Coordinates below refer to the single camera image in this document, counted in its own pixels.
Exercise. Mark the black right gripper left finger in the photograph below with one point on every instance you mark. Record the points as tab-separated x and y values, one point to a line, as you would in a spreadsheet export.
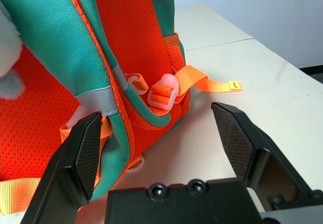
73	163

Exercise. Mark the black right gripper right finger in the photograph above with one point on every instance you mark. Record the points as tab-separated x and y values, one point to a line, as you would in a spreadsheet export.
234	138

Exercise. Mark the green and orange backpack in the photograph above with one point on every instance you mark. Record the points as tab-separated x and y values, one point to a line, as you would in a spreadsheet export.
63	45

